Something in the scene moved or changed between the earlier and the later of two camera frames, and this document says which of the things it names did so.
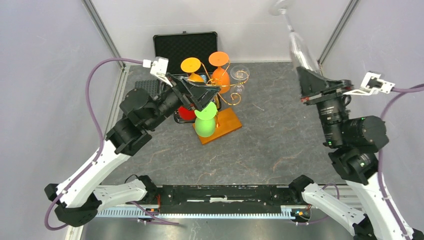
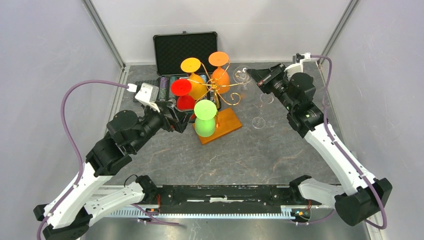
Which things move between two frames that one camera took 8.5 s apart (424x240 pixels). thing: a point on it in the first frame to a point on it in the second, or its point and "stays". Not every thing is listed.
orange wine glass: x=220 y=77 stays
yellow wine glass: x=191 y=65 stays
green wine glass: x=205 y=122 stays
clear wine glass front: x=300 y=54 to x=259 y=122
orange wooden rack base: x=226 y=122 stays
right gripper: x=317 y=87 to x=264 y=77
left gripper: x=197 y=95 to x=181 y=118
